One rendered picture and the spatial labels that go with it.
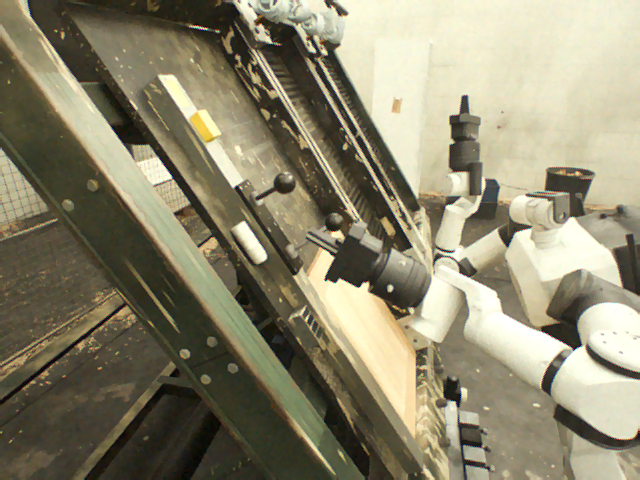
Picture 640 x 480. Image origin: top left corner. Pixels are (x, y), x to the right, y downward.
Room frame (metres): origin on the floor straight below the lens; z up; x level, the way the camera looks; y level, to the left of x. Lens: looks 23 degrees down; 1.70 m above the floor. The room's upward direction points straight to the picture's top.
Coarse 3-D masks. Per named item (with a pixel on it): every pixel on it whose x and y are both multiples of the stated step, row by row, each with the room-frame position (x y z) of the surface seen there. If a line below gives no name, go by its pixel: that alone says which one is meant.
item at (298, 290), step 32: (160, 96) 0.72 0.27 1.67; (192, 128) 0.71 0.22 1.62; (192, 160) 0.71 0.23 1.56; (224, 160) 0.73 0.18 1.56; (224, 192) 0.70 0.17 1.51; (256, 224) 0.68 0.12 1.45; (288, 288) 0.67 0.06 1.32; (320, 320) 0.66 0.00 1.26; (352, 352) 0.67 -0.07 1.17; (352, 384) 0.64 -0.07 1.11; (384, 416) 0.63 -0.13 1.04; (416, 448) 0.64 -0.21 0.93
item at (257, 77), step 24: (240, 0) 1.13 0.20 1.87; (240, 24) 1.14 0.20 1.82; (240, 48) 1.14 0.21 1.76; (240, 72) 1.14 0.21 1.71; (264, 72) 1.13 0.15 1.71; (264, 96) 1.13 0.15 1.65; (288, 120) 1.11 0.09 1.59; (288, 144) 1.11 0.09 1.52; (312, 144) 1.14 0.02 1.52; (312, 168) 1.10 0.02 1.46; (312, 192) 1.10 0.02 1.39; (336, 192) 1.08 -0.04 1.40; (408, 312) 1.03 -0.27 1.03; (408, 336) 1.03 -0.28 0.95
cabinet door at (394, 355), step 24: (312, 264) 0.83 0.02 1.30; (336, 288) 0.84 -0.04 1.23; (360, 288) 0.96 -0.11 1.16; (336, 312) 0.77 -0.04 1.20; (360, 312) 0.87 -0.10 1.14; (384, 312) 1.00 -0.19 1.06; (360, 336) 0.79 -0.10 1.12; (384, 336) 0.91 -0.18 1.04; (384, 360) 0.82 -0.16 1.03; (408, 360) 0.94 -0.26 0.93; (384, 384) 0.74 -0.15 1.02; (408, 384) 0.84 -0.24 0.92; (408, 408) 0.76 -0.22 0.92
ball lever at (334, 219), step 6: (330, 216) 0.72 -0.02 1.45; (336, 216) 0.72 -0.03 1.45; (330, 222) 0.71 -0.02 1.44; (336, 222) 0.71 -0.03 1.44; (342, 222) 0.72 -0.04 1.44; (324, 228) 0.72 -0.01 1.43; (330, 228) 0.71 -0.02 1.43; (336, 228) 0.71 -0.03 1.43; (306, 240) 0.70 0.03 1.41; (288, 246) 0.69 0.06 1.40; (300, 246) 0.70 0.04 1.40; (288, 252) 0.69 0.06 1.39; (294, 252) 0.69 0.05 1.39; (294, 258) 0.69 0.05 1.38
